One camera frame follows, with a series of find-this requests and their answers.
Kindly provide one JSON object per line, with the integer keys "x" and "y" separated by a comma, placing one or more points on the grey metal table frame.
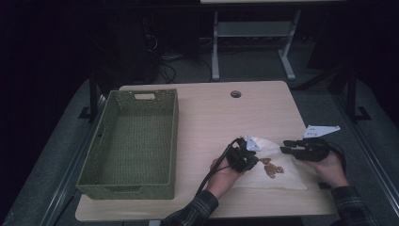
{"x": 254, "y": 29}

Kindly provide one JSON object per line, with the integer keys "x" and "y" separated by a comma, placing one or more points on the green woven basket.
{"x": 131, "y": 141}

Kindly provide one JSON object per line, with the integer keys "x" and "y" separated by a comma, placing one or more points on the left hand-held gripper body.
{"x": 238, "y": 158}

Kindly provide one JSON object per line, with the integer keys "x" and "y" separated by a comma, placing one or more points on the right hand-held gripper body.
{"x": 313, "y": 152}

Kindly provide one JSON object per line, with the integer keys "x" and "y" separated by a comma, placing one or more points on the white towel with brown print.
{"x": 282, "y": 180}

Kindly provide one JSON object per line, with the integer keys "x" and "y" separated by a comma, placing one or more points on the person's right hand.
{"x": 331, "y": 171}

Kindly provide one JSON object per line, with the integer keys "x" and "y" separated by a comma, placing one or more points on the person's left hand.
{"x": 221, "y": 182}

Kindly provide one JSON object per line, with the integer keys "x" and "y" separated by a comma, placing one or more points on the aluminium rail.
{"x": 373, "y": 163}
{"x": 73, "y": 160}

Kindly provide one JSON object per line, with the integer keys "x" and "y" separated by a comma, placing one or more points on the black metal stand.
{"x": 352, "y": 94}
{"x": 93, "y": 94}

